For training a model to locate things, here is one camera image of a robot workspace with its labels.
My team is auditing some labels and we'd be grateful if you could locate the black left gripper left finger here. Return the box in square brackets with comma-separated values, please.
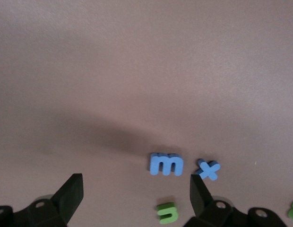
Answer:
[0, 173, 84, 227]

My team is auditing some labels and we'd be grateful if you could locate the blue foam letter x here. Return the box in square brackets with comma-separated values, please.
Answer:
[194, 158, 221, 182]

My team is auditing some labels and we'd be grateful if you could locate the green foam lowercase n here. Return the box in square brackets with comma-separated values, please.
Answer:
[156, 202, 180, 225]

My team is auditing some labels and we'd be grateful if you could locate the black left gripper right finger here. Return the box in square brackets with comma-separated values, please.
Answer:
[184, 174, 286, 227]

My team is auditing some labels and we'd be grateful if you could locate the blue foam letter m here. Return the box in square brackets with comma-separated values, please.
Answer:
[150, 152, 184, 177]

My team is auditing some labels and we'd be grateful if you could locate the brown table mat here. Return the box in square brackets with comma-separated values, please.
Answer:
[0, 0, 293, 227]

